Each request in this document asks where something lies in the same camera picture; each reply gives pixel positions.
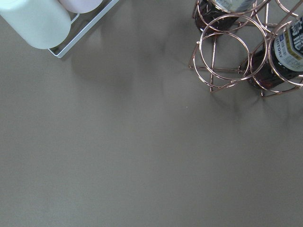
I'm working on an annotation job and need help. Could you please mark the white cup holder rack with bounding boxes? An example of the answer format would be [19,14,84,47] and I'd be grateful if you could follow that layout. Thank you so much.
[48,0,119,59]

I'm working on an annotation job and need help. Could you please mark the tea bottle in rack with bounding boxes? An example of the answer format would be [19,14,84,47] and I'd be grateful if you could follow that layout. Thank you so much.
[193,0,254,34]
[248,17,303,89]

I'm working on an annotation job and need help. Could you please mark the copper wire bottle rack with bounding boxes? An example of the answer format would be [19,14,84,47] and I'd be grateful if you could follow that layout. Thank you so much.
[189,0,303,98]

